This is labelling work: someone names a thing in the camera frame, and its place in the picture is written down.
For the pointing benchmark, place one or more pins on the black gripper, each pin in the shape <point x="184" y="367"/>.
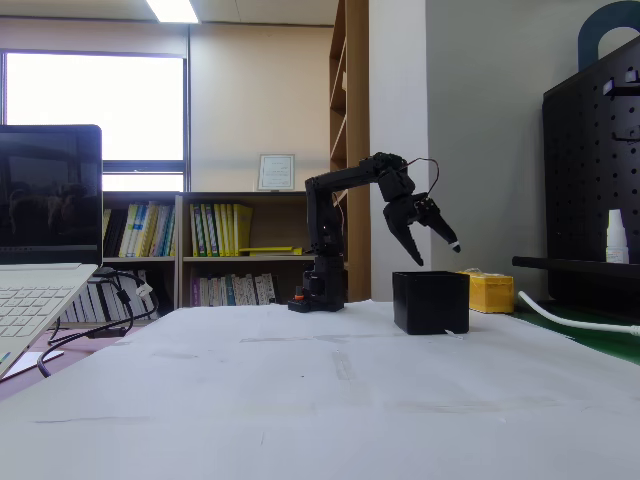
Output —
<point x="406" y="210"/>

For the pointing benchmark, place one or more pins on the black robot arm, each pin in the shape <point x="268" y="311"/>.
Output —
<point x="320" y="225"/>

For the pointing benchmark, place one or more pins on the black square container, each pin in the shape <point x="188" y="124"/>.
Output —
<point x="430" y="302"/>

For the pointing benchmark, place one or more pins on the yellow cardboard box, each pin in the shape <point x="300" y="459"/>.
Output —
<point x="492" y="295"/>

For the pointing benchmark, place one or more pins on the wide low dark bookshelf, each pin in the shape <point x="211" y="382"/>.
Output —
<point x="280" y="220"/>

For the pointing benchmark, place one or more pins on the black orange table clamp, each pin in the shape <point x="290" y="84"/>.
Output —
<point x="299" y="304"/>

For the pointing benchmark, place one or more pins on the tall wooden bookshelf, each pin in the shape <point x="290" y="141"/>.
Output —
<point x="356" y="100"/>

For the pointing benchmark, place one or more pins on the flat-lying yellow book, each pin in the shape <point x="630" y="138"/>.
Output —
<point x="270" y="250"/>

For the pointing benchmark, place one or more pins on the framed certificate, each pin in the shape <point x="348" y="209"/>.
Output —
<point x="276" y="172"/>

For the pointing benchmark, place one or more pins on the black pegboard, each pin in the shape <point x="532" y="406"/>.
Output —
<point x="590" y="190"/>

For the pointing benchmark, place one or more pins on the thick yellow book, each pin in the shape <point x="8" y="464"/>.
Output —
<point x="243" y="230"/>

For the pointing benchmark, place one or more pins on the white dropper bottle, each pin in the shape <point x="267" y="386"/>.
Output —
<point x="617" y="240"/>

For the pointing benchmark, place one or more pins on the green desk mat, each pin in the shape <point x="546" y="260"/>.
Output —
<point x="590" y="341"/>

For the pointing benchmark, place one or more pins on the white paper table cover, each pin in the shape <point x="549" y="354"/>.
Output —
<point x="310" y="400"/>

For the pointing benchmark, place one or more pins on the dark teal arch board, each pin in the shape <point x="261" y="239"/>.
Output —
<point x="590" y="30"/>

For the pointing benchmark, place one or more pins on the narrow low dark bookshelf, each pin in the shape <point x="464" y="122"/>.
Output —
<point x="112" y="265"/>

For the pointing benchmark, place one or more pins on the ceiling light panel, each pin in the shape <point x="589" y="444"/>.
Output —
<point x="172" y="10"/>

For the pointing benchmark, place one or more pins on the window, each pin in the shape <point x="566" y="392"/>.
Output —
<point x="95" y="105"/>

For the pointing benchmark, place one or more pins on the white laptop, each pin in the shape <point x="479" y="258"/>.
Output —
<point x="45" y="200"/>

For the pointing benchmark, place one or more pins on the white paper card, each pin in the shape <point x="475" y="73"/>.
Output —
<point x="37" y="361"/>

